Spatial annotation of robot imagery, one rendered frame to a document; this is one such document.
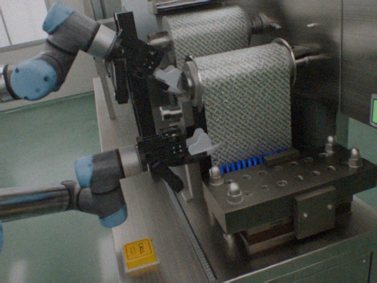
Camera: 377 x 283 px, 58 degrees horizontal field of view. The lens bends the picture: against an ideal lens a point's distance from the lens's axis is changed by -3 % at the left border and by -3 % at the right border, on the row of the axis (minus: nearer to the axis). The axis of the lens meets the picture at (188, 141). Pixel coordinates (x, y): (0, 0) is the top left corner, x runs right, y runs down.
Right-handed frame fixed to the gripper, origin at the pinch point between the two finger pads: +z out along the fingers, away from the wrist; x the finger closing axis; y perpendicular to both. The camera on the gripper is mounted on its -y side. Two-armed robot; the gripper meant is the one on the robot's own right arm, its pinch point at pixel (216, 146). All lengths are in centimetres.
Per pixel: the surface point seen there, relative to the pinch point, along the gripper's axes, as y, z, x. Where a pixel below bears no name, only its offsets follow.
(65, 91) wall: -95, -91, 556
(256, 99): 10.1, 12.1, -0.3
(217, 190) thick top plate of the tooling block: -6.0, -4.4, -10.5
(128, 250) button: -16.6, -28.2, -9.5
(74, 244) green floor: -109, -70, 129
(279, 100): 8.6, 18.6, -0.3
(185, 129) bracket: 3.9, -5.9, 7.0
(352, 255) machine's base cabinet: -24.9, 22.9, -25.9
